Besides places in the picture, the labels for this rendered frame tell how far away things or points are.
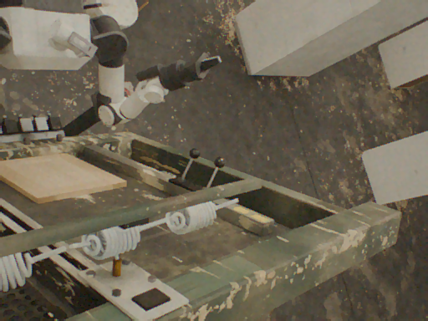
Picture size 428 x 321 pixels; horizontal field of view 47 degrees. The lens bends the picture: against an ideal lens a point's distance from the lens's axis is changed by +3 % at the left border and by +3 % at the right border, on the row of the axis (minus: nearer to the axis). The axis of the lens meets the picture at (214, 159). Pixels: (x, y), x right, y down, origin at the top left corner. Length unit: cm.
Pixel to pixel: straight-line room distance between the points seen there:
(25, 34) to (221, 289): 101
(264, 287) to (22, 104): 229
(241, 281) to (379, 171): 448
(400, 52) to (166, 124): 375
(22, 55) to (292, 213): 96
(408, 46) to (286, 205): 504
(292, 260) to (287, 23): 321
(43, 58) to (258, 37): 288
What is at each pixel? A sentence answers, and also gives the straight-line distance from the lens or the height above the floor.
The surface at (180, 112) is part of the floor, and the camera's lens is 366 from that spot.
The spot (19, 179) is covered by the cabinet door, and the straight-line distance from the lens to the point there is 171.
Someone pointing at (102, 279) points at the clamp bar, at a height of 184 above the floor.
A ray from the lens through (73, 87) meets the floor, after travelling 324.
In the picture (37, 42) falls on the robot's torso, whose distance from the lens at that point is 161.
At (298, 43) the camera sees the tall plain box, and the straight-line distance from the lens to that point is 403.
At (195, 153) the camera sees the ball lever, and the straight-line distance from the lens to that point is 162.
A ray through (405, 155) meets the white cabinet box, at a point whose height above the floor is 45.
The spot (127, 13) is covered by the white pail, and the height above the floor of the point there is 36.
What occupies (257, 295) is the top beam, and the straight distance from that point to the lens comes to 100.
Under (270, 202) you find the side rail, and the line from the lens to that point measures 166.
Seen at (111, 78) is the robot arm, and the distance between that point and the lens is 181.
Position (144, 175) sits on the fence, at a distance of 174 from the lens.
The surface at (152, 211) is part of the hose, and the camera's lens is 82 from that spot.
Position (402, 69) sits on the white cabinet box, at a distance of 651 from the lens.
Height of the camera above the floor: 263
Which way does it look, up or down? 45 degrees down
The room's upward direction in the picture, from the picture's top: 67 degrees clockwise
